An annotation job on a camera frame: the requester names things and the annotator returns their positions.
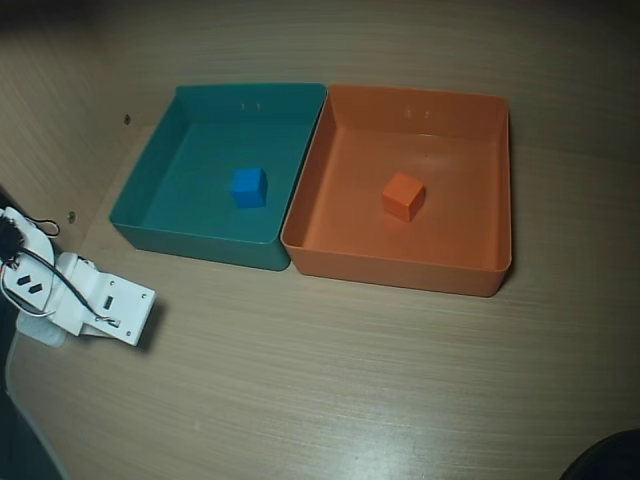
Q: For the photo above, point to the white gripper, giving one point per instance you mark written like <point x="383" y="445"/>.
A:
<point x="121" y="305"/>

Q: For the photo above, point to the blue cube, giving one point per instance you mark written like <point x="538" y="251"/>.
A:
<point x="248" y="187"/>

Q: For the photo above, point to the orange cube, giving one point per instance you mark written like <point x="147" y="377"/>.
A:
<point x="402" y="197"/>

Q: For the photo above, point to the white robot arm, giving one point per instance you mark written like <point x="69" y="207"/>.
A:
<point x="30" y="280"/>

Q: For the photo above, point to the teal plastic box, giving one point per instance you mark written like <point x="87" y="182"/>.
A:
<point x="200" y="165"/>

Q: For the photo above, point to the orange plastic box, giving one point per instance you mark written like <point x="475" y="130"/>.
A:
<point x="400" y="245"/>

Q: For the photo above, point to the dark round object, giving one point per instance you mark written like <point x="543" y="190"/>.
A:
<point x="610" y="455"/>

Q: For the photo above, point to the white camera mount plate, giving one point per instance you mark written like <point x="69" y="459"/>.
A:
<point x="127" y="310"/>

